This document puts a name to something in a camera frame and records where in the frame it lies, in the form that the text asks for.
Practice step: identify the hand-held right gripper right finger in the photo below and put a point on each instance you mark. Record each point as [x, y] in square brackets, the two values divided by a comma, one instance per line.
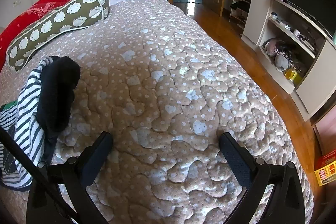
[235, 157]

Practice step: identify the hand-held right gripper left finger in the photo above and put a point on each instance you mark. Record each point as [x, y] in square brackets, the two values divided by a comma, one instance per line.
[101, 146]

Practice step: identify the striped pants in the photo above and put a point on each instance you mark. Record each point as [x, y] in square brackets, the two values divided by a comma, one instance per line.
[26, 92]

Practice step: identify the black fuzzy cloth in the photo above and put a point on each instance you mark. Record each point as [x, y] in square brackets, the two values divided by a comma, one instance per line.
[57, 92]

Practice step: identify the red yellow box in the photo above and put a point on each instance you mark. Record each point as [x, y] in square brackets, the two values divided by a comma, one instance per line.
[326, 171]

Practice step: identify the pink dresser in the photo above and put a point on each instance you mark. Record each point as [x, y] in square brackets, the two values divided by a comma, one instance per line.
[325, 129]

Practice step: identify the beige quilted blanket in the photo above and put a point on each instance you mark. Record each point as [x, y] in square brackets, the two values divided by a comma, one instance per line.
[162, 69]

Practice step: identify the yellow bottle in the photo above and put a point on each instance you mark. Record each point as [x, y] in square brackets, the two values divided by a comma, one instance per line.
[291, 74]

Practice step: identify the green cloth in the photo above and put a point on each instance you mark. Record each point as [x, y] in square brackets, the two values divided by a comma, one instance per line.
[6, 106]

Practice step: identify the pink bag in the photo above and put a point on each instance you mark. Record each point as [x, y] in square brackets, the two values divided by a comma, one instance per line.
[273, 47]

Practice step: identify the green bolster pillow white print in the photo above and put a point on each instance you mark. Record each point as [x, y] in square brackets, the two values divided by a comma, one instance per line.
[52, 24]

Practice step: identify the white television cabinet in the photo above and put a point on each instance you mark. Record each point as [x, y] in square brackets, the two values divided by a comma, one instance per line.
[260, 16]

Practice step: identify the red patterned pillow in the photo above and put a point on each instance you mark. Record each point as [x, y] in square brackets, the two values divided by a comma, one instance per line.
[26, 14]

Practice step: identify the white wall socket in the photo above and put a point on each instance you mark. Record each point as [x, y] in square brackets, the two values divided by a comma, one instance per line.
[16, 3]

